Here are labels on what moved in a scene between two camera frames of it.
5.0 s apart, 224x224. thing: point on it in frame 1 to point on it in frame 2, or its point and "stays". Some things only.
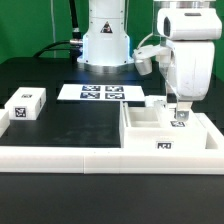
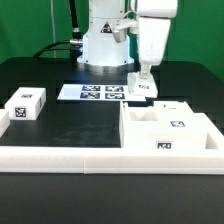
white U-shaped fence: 17,158 stays
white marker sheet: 101,92 stays
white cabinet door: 172,133 stays
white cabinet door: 156,101 to 144,87
